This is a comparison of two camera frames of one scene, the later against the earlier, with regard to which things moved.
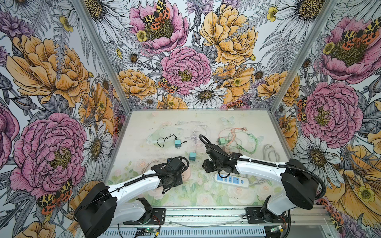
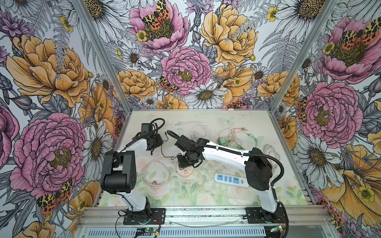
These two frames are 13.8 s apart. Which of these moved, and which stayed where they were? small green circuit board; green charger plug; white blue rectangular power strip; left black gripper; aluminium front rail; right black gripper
Moved: left black gripper; right black gripper
Stayed: aluminium front rail; white blue rectangular power strip; small green circuit board; green charger plug
